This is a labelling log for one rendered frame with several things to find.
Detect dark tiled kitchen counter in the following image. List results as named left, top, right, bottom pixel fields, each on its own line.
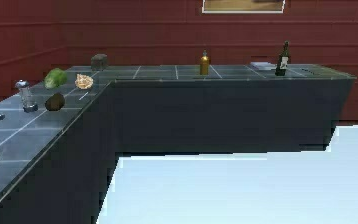
left=0, top=63, right=357, bottom=224

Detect clear glass shaker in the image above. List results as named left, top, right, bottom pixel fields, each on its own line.
left=14, top=79, right=39, bottom=114

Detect golden yellow bottle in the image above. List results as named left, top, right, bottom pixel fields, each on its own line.
left=199, top=50, right=211, bottom=76

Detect dark grey toaster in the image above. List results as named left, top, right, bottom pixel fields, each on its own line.
left=90, top=53, right=109, bottom=72

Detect dark green wine bottle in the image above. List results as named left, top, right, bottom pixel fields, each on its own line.
left=274, top=40, right=291, bottom=77

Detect dark brown potato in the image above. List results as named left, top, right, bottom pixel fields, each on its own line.
left=44, top=92, right=66, bottom=112

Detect green lettuce head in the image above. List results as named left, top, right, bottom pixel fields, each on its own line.
left=43, top=67, right=69, bottom=90

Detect framed wall picture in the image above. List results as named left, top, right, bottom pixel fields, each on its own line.
left=201, top=0, right=286, bottom=15

